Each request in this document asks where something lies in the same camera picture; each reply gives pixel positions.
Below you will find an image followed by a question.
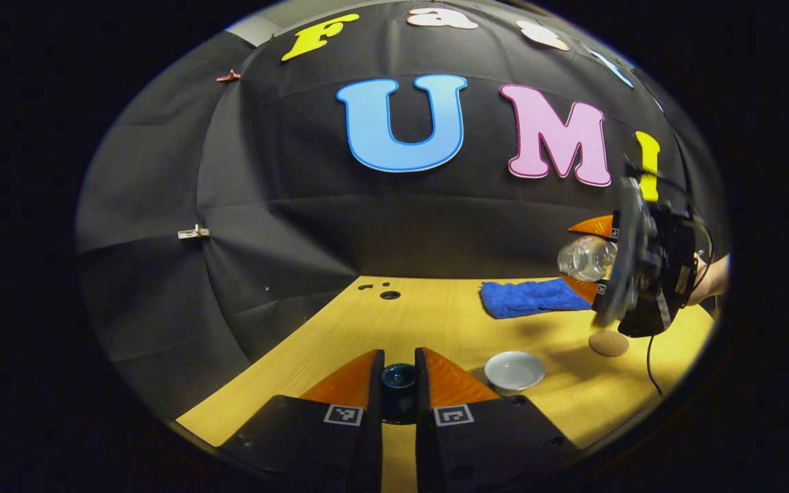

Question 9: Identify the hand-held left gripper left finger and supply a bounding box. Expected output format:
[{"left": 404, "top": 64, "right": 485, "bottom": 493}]
[{"left": 220, "top": 349, "right": 386, "bottom": 491}]

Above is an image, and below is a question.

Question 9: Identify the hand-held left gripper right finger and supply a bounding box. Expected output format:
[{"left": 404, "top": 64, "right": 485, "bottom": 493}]
[{"left": 414, "top": 347, "right": 581, "bottom": 492}]

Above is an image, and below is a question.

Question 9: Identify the clear plastic water bottle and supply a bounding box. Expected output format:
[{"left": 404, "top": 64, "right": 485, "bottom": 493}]
[{"left": 557, "top": 235, "right": 619, "bottom": 283}]

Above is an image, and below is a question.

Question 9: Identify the round brown coaster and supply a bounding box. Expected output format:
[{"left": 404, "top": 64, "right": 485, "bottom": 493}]
[{"left": 588, "top": 329, "right": 630, "bottom": 358}]

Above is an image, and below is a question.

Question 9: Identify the dark teal teacup lid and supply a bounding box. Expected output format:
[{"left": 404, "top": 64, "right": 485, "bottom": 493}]
[{"left": 381, "top": 363, "right": 418, "bottom": 425}]

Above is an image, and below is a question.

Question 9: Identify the white teacup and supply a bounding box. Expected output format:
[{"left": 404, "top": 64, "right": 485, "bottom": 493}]
[{"left": 484, "top": 351, "right": 547, "bottom": 397}]

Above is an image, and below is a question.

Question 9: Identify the blue towel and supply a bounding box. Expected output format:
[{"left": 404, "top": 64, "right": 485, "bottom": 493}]
[{"left": 479, "top": 277, "right": 594, "bottom": 320}]

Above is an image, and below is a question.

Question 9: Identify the black backdrop cloth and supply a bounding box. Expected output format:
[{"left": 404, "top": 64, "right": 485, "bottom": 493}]
[{"left": 76, "top": 0, "right": 731, "bottom": 422}]

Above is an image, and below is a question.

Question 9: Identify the black cable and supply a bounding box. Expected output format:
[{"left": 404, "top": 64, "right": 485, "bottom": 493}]
[{"left": 646, "top": 334, "right": 664, "bottom": 399}]

